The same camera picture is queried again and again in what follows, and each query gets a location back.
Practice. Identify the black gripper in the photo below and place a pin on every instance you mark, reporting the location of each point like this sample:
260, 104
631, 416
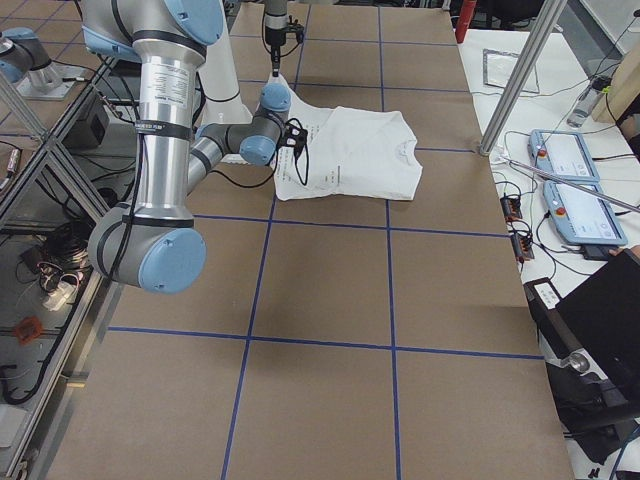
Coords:
283, 156
274, 50

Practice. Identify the white long-sleeve printed shirt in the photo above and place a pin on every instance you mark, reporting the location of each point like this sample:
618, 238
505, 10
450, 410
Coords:
351, 152

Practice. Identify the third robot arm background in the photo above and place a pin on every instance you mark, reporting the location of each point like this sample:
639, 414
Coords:
26, 64

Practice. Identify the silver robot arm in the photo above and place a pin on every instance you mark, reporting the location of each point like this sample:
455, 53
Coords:
191, 116
276, 9

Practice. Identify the red fire extinguisher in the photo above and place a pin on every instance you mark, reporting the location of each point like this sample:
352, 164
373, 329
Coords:
466, 14

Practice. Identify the grey framed tray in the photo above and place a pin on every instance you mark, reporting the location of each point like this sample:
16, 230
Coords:
498, 67

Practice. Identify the orange black connector block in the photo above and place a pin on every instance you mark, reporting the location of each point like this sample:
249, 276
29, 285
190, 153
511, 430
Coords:
511, 208

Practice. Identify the upper blue teach pendant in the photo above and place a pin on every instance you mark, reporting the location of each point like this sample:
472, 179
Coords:
563, 154

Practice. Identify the blue teach pendant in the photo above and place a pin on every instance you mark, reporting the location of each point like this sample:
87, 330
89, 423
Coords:
563, 154
581, 218

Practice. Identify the lower blue teach pendant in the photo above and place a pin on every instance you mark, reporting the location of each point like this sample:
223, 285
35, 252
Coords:
581, 218

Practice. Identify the clear water bottle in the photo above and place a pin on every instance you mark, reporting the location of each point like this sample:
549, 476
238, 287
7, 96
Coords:
587, 100

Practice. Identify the black laptop computer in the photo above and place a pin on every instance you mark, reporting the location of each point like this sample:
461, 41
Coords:
593, 333

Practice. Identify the black box under frame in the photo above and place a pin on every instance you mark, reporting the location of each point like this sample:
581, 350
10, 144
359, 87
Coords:
90, 127

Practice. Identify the aluminium extrusion frame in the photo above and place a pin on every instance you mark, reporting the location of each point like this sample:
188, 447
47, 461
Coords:
48, 208

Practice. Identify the aluminium frame post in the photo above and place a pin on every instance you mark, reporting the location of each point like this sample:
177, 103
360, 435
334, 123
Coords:
537, 38

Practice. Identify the orange tool under frame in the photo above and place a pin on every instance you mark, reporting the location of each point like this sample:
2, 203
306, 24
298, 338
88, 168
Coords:
28, 329

